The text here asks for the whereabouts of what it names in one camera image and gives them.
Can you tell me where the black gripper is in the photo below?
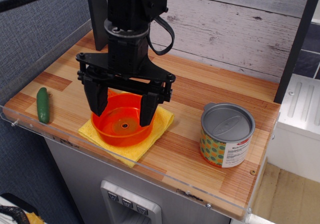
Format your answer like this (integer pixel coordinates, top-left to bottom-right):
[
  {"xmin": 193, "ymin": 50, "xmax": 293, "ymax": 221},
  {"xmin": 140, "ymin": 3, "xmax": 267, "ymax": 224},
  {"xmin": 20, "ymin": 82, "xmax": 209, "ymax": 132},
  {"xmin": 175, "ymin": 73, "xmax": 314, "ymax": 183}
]
[{"xmin": 76, "ymin": 20, "xmax": 176, "ymax": 127}]

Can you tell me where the orange plastic bowl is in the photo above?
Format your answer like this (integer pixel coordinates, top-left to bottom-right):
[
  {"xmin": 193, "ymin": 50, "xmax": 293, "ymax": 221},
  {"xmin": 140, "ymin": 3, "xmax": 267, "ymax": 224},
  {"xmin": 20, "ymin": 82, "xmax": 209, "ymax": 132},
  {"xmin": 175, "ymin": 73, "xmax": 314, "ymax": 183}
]
[{"xmin": 91, "ymin": 90, "xmax": 152, "ymax": 145}]

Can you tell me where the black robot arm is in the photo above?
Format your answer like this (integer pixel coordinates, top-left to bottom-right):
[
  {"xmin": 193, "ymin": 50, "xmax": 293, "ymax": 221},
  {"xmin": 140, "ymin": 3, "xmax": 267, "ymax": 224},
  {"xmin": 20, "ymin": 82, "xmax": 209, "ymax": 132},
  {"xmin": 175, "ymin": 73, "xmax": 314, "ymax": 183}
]
[{"xmin": 76, "ymin": 0, "xmax": 176, "ymax": 127}]

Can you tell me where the yellow cloth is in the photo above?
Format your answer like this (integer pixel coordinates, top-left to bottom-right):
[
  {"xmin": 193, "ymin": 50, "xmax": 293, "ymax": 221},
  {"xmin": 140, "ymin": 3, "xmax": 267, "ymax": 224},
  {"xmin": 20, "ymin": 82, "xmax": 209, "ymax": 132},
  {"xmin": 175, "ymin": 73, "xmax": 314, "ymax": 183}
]
[{"xmin": 78, "ymin": 107, "xmax": 174, "ymax": 168}]

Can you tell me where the green toy pepper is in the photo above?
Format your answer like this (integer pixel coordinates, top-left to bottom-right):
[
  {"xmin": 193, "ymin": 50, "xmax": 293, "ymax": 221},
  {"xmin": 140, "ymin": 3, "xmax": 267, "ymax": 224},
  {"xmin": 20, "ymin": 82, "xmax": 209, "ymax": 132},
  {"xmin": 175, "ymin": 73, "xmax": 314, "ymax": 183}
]
[{"xmin": 36, "ymin": 87, "xmax": 50, "ymax": 124}]

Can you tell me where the can with grey lid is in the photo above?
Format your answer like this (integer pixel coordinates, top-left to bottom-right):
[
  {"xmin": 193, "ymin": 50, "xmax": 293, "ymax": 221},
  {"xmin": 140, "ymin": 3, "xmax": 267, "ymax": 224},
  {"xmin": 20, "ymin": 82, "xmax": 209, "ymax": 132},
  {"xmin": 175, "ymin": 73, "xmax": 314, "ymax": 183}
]
[{"xmin": 199, "ymin": 103, "xmax": 256, "ymax": 168}]

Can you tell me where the grey dispenser panel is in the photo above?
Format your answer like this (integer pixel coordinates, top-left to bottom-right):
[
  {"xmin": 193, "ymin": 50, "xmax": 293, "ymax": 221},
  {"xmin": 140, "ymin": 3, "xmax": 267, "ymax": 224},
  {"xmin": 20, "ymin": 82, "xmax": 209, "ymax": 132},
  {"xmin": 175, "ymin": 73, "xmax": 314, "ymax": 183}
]
[{"xmin": 100, "ymin": 180, "xmax": 163, "ymax": 224}]

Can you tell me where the clear acrylic edge guard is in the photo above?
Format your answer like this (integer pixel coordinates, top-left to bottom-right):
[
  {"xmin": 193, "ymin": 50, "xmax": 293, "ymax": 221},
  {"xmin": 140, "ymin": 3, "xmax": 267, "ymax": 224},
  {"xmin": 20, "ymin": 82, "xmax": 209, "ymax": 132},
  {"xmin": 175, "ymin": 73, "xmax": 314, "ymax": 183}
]
[{"xmin": 1, "ymin": 107, "xmax": 267, "ymax": 224}]

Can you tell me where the yellow object bottom left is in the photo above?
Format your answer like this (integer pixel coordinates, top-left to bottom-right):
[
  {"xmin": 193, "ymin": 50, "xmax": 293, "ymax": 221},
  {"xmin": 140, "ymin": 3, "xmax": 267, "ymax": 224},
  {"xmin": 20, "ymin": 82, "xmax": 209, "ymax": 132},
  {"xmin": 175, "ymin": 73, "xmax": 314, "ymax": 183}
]
[{"xmin": 26, "ymin": 213, "xmax": 45, "ymax": 224}]

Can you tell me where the white appliance at right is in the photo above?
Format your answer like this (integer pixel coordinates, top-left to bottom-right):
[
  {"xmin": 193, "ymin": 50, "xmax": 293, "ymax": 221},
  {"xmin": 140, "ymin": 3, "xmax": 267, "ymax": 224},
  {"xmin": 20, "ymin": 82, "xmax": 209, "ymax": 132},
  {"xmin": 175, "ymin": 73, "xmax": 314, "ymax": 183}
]
[{"xmin": 266, "ymin": 74, "xmax": 320, "ymax": 182}]

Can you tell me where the black cable loop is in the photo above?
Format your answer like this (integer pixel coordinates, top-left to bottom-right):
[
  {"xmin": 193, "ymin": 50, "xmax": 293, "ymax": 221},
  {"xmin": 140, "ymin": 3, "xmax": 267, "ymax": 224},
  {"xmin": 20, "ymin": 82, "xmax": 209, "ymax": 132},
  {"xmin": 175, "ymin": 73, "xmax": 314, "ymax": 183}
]
[{"xmin": 145, "ymin": 15, "xmax": 176, "ymax": 56}]

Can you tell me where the dark vertical post left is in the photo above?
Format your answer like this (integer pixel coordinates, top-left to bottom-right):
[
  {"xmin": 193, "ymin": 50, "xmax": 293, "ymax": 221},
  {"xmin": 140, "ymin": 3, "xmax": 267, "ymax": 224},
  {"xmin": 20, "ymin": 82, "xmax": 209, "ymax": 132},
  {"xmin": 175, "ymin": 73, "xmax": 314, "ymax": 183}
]
[{"xmin": 88, "ymin": 0, "xmax": 108, "ymax": 51}]

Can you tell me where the dark vertical post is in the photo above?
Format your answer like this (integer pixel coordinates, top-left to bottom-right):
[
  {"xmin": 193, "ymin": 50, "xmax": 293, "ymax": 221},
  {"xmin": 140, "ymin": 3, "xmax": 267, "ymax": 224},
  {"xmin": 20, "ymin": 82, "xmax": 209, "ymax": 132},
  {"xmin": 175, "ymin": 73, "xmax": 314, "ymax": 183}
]
[
  {"xmin": 88, "ymin": 0, "xmax": 108, "ymax": 51},
  {"xmin": 273, "ymin": 0, "xmax": 319, "ymax": 104}
]

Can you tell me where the dark vertical post right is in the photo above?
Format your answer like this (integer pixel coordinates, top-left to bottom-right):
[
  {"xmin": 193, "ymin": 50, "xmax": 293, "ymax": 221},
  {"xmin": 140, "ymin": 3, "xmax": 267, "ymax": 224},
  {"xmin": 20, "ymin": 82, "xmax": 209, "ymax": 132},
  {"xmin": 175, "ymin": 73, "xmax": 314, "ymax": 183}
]
[{"xmin": 273, "ymin": 0, "xmax": 319, "ymax": 104}]

